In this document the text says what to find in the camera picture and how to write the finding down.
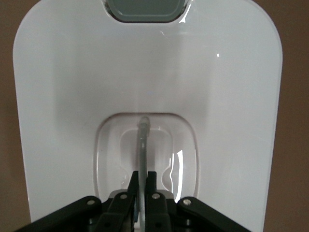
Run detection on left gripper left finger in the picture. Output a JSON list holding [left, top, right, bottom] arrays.
[[14, 170, 140, 232]]

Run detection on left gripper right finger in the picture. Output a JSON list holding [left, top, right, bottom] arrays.
[[145, 170, 250, 232]]

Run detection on white box lid grey clips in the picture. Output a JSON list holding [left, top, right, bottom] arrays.
[[12, 0, 283, 232]]

